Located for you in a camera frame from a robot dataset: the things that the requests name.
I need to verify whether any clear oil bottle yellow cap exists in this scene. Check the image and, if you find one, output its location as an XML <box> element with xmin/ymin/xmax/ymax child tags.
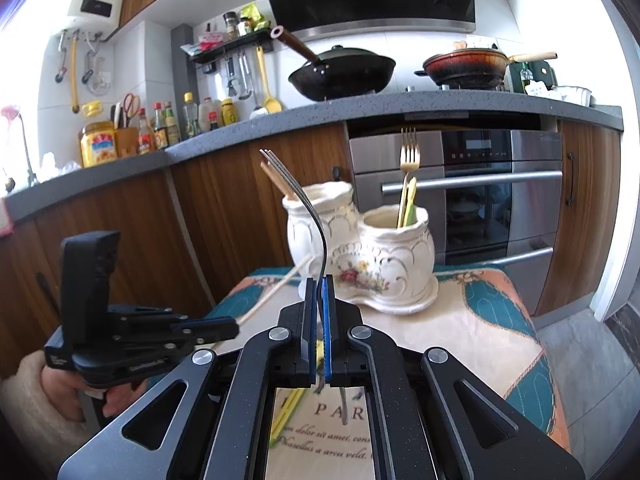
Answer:
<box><xmin>183</xmin><ymin>92</ymin><xmax>200</xmax><ymax>139</ymax></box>

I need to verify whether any wooden cabinet door right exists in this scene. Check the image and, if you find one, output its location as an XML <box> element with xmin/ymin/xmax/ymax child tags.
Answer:
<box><xmin>535</xmin><ymin>120</ymin><xmax>620</xmax><ymax>316</ymax></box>

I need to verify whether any black wall shelf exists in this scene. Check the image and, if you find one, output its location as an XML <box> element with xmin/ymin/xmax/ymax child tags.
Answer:
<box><xmin>189</xmin><ymin>28</ymin><xmax>273</xmax><ymax>65</ymax></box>

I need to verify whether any black wok with wooden handle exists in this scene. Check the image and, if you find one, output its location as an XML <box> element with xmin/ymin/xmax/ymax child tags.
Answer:
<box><xmin>270</xmin><ymin>25</ymin><xmax>396</xmax><ymax>102</ymax></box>

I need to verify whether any yellow spatula hanging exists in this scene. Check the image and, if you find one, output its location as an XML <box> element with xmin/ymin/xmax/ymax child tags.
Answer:
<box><xmin>256</xmin><ymin>46</ymin><xmax>283</xmax><ymax>114</ymax></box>

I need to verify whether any gold metal fork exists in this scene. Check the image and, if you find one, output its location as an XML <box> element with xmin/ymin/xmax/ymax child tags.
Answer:
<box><xmin>397</xmin><ymin>128</ymin><xmax>420</xmax><ymax>228</ymax></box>

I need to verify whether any silver fork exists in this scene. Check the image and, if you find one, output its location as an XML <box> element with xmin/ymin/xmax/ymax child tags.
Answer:
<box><xmin>258</xmin><ymin>148</ymin><xmax>352</xmax><ymax>426</ymax></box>

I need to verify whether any yellow handled spoon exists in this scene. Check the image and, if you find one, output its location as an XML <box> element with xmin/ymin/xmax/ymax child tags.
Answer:
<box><xmin>402</xmin><ymin>177</ymin><xmax>418</xmax><ymax>226</ymax></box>

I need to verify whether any wooden chopstick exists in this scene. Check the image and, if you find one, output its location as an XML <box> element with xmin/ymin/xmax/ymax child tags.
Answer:
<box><xmin>260</xmin><ymin>162</ymin><xmax>296</xmax><ymax>200</ymax></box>
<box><xmin>236</xmin><ymin>254</ymin><xmax>312</xmax><ymax>326</ymax></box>

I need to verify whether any red brown enamel pan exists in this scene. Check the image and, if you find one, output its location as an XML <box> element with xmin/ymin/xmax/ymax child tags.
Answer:
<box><xmin>414</xmin><ymin>48</ymin><xmax>558</xmax><ymax>90</ymax></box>

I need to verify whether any white ceramic double utensil holder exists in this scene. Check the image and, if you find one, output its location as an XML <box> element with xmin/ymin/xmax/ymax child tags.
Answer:
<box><xmin>282</xmin><ymin>181</ymin><xmax>438</xmax><ymax>315</ymax></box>

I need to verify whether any person's left hand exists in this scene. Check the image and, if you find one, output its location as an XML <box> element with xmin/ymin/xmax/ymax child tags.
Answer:
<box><xmin>40</xmin><ymin>366</ymin><xmax>148</xmax><ymax>422</ymax></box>

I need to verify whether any grey speckled countertop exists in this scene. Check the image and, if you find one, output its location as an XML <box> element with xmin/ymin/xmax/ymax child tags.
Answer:
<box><xmin>1</xmin><ymin>90</ymin><xmax>624</xmax><ymax>226</ymax></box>

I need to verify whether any stainless steel oven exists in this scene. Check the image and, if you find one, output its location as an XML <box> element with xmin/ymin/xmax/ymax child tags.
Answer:
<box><xmin>347</xmin><ymin>121</ymin><xmax>564</xmax><ymax>316</ymax></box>

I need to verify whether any wooden cabinet door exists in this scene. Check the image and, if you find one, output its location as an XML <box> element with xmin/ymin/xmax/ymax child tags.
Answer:
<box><xmin>171</xmin><ymin>122</ymin><xmax>352</xmax><ymax>301</ymax></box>
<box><xmin>535</xmin><ymin>120</ymin><xmax>620</xmax><ymax>316</ymax></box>

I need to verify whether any yellow lid jar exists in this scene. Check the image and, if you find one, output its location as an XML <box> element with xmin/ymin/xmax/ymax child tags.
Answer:
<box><xmin>80</xmin><ymin>120</ymin><xmax>117</xmax><ymax>168</ymax></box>

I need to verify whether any green handled utensil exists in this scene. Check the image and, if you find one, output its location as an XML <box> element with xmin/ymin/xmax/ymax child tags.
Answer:
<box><xmin>269</xmin><ymin>388</ymin><xmax>306</xmax><ymax>448</ymax></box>

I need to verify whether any wooden cabinet door left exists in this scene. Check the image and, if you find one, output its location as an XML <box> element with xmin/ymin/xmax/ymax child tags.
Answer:
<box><xmin>171</xmin><ymin>122</ymin><xmax>352</xmax><ymax>301</ymax></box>

